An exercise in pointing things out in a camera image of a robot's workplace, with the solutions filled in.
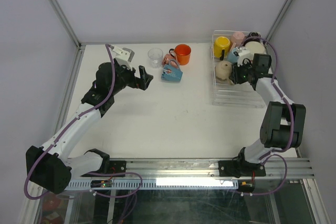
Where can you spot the white light-blue mug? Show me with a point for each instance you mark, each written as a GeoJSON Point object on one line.
{"type": "Point", "coordinates": [233, 56]}

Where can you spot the beige mug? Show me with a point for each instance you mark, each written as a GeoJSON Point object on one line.
{"type": "Point", "coordinates": [223, 70]}

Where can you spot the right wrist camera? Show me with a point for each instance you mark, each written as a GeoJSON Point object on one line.
{"type": "Point", "coordinates": [243, 53]}

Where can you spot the yellow mug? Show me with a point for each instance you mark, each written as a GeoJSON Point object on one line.
{"type": "Point", "coordinates": [221, 47]}

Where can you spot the clear plastic cup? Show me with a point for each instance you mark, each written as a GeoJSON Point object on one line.
{"type": "Point", "coordinates": [155, 56]}

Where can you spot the white cable duct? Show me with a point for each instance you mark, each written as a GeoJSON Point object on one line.
{"type": "Point", "coordinates": [152, 184]}

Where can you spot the black mug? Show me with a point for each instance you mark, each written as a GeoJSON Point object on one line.
{"type": "Point", "coordinates": [253, 34]}

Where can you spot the blue mug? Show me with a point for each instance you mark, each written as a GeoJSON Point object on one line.
{"type": "Point", "coordinates": [172, 72]}

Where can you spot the clear dish rack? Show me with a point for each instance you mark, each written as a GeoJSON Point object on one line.
{"type": "Point", "coordinates": [225, 94]}

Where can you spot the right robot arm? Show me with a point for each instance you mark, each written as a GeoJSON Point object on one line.
{"type": "Point", "coordinates": [283, 123]}

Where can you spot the aluminium mounting rail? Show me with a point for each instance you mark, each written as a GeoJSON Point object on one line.
{"type": "Point", "coordinates": [170, 167]}

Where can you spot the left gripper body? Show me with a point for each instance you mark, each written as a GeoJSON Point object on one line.
{"type": "Point", "coordinates": [126, 77]}

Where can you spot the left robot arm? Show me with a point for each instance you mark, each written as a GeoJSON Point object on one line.
{"type": "Point", "coordinates": [94, 105]}

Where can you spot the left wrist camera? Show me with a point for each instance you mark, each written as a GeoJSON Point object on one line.
{"type": "Point", "coordinates": [124, 56]}

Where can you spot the pink patterned mug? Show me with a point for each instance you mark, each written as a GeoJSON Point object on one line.
{"type": "Point", "coordinates": [167, 58]}

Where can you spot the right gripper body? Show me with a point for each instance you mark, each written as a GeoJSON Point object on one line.
{"type": "Point", "coordinates": [240, 74]}

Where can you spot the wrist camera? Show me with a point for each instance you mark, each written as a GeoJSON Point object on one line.
{"type": "Point", "coordinates": [124, 56]}
{"type": "Point", "coordinates": [243, 53]}

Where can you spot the orange mug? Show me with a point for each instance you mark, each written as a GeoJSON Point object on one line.
{"type": "Point", "coordinates": [181, 53]}

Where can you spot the green inside mug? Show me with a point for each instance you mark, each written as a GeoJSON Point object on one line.
{"type": "Point", "coordinates": [255, 47]}

